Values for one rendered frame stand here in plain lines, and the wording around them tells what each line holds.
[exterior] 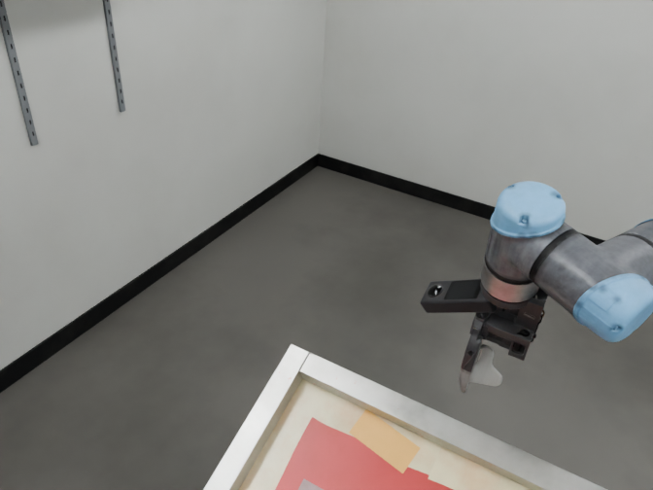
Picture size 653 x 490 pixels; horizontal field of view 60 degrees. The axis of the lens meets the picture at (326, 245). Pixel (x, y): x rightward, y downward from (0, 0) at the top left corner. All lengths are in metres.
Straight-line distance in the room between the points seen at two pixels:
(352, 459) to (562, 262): 0.48
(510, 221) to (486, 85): 3.39
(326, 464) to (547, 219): 0.52
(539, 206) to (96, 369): 2.60
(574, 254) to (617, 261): 0.04
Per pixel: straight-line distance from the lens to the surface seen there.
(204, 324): 3.15
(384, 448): 0.94
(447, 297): 0.82
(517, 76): 3.96
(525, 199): 0.66
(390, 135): 4.37
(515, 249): 0.67
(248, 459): 0.94
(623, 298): 0.63
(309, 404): 0.98
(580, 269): 0.64
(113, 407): 2.84
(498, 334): 0.82
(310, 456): 0.95
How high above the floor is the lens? 2.11
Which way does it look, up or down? 34 degrees down
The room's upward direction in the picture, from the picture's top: 4 degrees clockwise
